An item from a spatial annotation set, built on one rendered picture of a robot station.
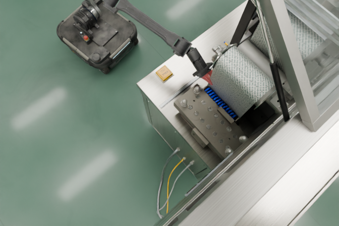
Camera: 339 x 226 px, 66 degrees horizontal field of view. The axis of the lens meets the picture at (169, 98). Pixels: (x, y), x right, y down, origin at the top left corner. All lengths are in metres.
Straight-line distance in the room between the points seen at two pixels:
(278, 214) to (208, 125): 0.57
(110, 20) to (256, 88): 1.75
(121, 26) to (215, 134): 1.54
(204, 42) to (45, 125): 1.61
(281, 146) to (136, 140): 1.77
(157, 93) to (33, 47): 1.75
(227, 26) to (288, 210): 1.15
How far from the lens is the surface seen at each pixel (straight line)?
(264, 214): 0.90
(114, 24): 2.54
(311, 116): 0.70
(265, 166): 0.67
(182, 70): 1.53
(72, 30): 2.60
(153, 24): 1.25
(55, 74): 2.72
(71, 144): 2.46
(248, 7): 1.38
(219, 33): 1.69
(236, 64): 1.13
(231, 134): 1.32
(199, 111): 1.32
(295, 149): 0.71
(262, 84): 1.12
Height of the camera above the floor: 2.28
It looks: 71 degrees down
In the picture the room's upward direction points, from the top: 2 degrees clockwise
